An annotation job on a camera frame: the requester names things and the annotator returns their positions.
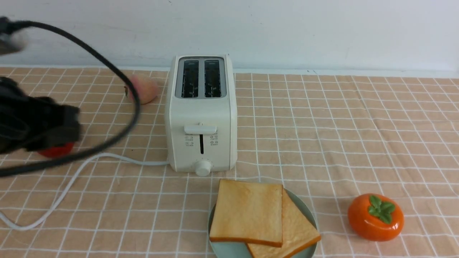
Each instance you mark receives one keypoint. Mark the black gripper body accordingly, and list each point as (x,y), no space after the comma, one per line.
(34,123)

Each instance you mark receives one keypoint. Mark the toasted bread slice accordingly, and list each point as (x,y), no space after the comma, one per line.
(299,235)
(248,212)

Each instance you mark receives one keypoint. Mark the pink toy peach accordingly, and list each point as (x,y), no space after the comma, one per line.
(146,87)

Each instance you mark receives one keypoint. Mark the white two-slot toaster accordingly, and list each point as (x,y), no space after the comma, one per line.
(201,114)

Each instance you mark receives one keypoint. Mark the beige checkered tablecloth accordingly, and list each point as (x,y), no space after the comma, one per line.
(328,139)

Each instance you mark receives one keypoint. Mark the orange toy persimmon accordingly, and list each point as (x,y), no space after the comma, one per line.
(375,217)

